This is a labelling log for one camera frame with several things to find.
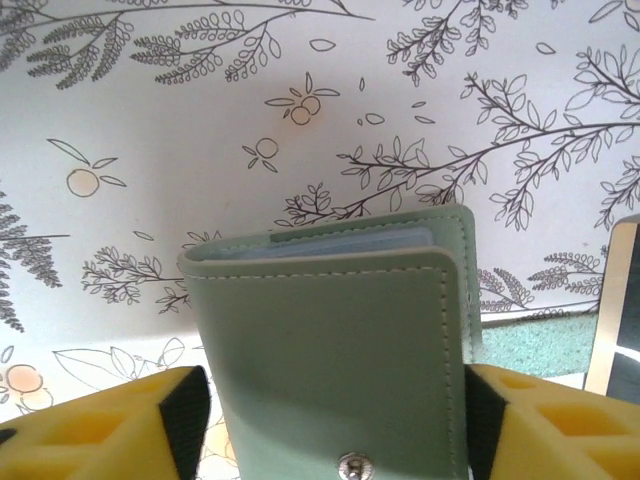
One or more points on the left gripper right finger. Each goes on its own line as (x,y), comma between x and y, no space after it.
(560,440)

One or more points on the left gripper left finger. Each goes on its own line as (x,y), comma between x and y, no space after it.
(100,440)

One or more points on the green leather card holder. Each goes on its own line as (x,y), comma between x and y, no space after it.
(325,350)

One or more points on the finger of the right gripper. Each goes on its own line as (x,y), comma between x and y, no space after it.
(625,310)

